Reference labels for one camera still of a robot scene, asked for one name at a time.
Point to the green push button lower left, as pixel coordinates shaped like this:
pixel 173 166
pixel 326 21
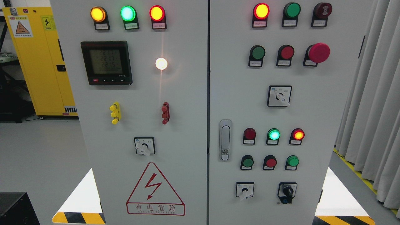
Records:
pixel 247 162

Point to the green start push button upper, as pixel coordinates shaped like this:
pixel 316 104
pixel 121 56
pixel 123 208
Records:
pixel 256 56

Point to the red push button lower middle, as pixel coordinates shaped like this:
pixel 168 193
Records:
pixel 269 163

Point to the red stop push button upper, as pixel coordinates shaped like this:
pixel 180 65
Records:
pixel 284 56

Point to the green push button lower right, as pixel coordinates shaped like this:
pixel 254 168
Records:
pixel 292 163

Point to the red mushroom emergency stop button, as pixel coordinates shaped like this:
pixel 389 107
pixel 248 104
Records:
pixel 315 54

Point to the red test terminal block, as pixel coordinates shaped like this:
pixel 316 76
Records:
pixel 165 113

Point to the dark red unlit indicator lamp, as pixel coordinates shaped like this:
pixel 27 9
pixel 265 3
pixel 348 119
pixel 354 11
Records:
pixel 249 136

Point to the white glowing indicator lamp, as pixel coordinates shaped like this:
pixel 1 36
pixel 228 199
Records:
pixel 161 63

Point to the left grey cabinet door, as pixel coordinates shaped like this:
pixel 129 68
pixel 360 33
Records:
pixel 180 144

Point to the grey cabinet door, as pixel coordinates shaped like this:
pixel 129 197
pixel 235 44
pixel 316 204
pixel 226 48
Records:
pixel 180 144
pixel 239 93

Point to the green lit indicator lamp middle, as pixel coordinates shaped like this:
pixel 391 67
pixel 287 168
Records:
pixel 273 136

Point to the yellow test terminal block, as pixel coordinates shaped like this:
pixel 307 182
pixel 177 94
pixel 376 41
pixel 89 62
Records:
pixel 115 112

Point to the right grey cabinet door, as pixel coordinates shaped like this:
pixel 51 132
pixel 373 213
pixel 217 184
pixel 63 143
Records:
pixel 239 93

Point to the red electric danger warning sticker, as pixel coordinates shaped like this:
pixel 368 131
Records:
pixel 154 195

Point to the red lit indicator lamp middle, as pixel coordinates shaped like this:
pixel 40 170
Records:
pixel 296 136

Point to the black digital power meter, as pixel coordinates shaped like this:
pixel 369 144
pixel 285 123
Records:
pixel 107 62

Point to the red indicator lamp top left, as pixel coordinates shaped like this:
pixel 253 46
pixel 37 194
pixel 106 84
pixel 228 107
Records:
pixel 158 17

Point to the red lit lamp top right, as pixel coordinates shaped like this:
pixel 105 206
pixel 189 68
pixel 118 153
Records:
pixel 260 15

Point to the green indicator lamp top left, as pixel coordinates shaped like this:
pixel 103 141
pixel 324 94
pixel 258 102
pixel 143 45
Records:
pixel 129 17

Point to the dark green lamp top right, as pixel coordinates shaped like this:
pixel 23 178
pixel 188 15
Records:
pixel 290 14

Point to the amber indicator lamp top left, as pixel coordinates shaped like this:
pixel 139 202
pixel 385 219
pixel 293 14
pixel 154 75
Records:
pixel 100 18

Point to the dark red buzzer top right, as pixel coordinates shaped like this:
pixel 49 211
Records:
pixel 320 14

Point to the grey curtain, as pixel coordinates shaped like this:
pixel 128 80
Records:
pixel 369 134

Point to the yellow safety storage cabinet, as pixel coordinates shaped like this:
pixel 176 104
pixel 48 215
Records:
pixel 36 41

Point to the black box bottom left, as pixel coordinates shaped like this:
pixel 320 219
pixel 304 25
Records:
pixel 16 209

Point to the silver door latch handle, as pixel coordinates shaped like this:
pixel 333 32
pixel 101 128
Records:
pixel 224 139

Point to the left door white selector switch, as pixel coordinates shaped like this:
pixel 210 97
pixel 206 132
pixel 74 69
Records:
pixel 144 146

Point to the upper right white selector switch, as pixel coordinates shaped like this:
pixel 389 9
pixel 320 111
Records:
pixel 279 96

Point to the lower white selector switch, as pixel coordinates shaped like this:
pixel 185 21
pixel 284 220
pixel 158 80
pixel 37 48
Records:
pixel 244 190

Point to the black knob selector switch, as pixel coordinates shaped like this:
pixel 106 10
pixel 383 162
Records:
pixel 286 192

